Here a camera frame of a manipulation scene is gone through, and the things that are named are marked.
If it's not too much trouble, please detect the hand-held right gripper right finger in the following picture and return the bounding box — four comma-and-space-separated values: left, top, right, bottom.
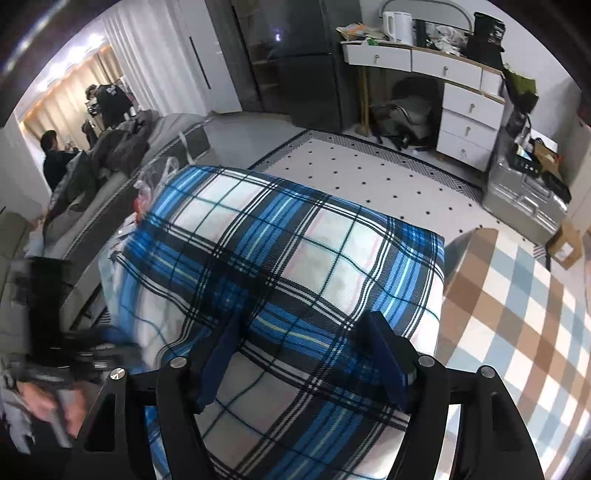
356, 311, 541, 480

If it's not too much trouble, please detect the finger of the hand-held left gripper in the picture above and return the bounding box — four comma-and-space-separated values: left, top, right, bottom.
69, 325, 146, 370

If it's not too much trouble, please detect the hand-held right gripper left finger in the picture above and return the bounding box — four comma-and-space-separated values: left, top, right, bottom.
71, 318, 252, 480

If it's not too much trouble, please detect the blue plaid shirt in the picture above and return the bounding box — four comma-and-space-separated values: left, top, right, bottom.
99, 165, 446, 480

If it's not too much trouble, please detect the person's left hand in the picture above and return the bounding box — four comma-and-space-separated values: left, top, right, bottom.
21, 382, 86, 437

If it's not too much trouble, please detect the grey sofa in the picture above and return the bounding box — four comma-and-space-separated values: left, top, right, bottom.
0, 111, 213, 333

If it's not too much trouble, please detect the checked blanket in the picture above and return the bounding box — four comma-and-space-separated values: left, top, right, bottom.
434, 226, 591, 480

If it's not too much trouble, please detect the clear plastic bag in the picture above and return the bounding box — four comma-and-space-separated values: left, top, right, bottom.
134, 157, 185, 222

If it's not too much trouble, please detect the dark grey jacket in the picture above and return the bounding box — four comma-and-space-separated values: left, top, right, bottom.
90, 122, 153, 176

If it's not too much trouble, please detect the dotted white rug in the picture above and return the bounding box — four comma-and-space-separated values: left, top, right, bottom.
247, 129, 555, 273

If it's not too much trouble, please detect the beige curtain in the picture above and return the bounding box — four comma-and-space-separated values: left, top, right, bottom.
23, 48, 123, 144

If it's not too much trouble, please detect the silver suitcase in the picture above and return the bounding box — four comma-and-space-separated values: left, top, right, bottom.
482, 143, 571, 245

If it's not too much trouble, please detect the cardboard box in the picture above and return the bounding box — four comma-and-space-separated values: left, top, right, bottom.
547, 217, 587, 268

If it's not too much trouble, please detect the black desk chair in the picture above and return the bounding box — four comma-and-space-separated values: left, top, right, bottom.
369, 95, 437, 151

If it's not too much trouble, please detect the white dresser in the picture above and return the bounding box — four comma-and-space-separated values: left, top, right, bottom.
342, 39, 506, 174

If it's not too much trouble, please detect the white closet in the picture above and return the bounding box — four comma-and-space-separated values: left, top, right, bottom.
104, 0, 243, 116

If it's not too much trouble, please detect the black refrigerator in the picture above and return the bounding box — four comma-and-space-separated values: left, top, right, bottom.
231, 0, 365, 132

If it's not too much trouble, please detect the green bag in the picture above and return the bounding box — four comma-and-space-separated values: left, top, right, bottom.
503, 65, 539, 112

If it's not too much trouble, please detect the white electric kettle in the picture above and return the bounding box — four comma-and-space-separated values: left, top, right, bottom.
382, 10, 414, 46

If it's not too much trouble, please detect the black bag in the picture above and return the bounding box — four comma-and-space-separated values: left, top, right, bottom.
466, 11, 509, 70

